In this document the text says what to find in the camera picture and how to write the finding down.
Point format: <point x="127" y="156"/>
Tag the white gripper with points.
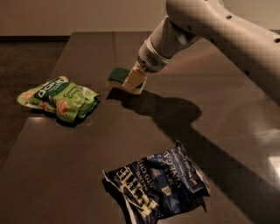
<point x="150" y="59"/>

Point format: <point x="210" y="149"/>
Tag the green and yellow sponge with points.
<point x="117" y="78"/>

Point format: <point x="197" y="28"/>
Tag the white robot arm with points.
<point x="252" y="48"/>

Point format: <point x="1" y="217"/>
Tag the green rice chip bag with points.
<point x="62" y="97"/>

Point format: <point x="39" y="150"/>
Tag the blue kettle chip bag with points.
<point x="160" y="185"/>

